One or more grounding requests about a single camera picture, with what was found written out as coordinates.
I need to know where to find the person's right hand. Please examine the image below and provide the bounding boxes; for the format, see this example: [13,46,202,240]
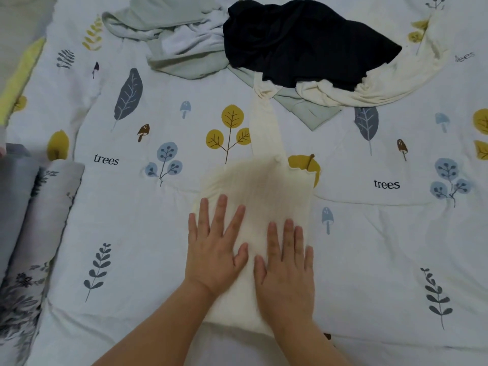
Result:
[253,219,315,334]

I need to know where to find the person's left hand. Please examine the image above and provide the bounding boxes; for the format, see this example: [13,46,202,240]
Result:
[185,194,250,299]

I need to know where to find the light blue denim jeans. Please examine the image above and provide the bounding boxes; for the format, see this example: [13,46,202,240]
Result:
[0,143,41,281]

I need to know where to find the person's left forearm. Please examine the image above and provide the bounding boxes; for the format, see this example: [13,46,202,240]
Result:
[94,282,217,366]

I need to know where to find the black garment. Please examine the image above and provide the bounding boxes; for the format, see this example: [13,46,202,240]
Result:
[223,0,403,93]

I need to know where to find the bed with leaf print bedding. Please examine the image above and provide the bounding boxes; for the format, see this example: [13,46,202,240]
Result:
[0,0,488,366]

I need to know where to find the cream long-sleeve top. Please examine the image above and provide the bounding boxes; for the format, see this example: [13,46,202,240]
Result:
[252,10,452,171]

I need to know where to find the sage green zip jacket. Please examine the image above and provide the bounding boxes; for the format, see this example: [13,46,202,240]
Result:
[103,0,346,131]

